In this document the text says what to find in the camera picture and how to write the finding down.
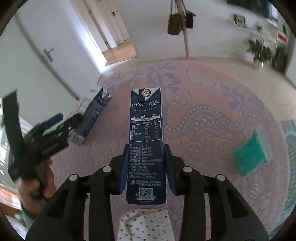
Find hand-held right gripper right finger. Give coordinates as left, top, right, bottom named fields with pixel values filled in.
left=162, top=143, right=270, bottom=241

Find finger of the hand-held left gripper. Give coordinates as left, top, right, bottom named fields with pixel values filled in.
left=34, top=113, right=64, bottom=132
left=49, top=114, right=84, bottom=141

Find butterfly picture frame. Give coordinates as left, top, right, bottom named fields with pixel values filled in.
left=233, top=14, right=246, bottom=28

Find low curved white shelf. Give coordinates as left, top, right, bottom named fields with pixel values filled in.
left=231, top=20, right=278, bottom=45

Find pink coat rack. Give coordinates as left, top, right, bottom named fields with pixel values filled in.
left=170, top=0, right=200, bottom=62

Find person's left hand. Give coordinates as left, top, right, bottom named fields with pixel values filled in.
left=18, top=159, right=57, bottom=209

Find wall-mounted television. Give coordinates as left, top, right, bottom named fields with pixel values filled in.
left=226, top=0, right=278, bottom=19

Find brown tote bag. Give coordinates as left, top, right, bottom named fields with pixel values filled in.
left=167, top=0, right=183, bottom=36

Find white door with handle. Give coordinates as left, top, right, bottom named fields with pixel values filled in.
left=0, top=11, right=102, bottom=102

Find white dotted paper bag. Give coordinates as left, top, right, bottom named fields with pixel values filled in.
left=117, top=208, right=174, bottom=241

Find white hallway door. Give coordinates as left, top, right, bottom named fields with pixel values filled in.
left=87, top=0, right=130, bottom=47

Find white and red box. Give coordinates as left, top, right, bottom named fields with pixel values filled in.
left=276, top=32, right=289, bottom=44

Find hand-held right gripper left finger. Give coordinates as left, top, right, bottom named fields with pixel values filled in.
left=25, top=143, right=129, bottom=241

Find small black bag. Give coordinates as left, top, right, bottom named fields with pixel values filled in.
left=185, top=9, right=197, bottom=29

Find dark blue milk carton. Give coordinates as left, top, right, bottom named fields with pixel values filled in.
left=69, top=86, right=111, bottom=146
left=126, top=87, right=167, bottom=206

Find teal plastic basket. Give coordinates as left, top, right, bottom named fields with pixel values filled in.
left=284, top=129, right=296, bottom=209

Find green packet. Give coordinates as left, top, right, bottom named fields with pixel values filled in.
left=231, top=126, right=275, bottom=177

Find black acoustic guitar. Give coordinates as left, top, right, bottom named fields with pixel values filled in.
left=271, top=44, right=289, bottom=73

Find potted green plant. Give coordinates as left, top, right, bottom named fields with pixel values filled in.
left=245, top=37, right=273, bottom=69

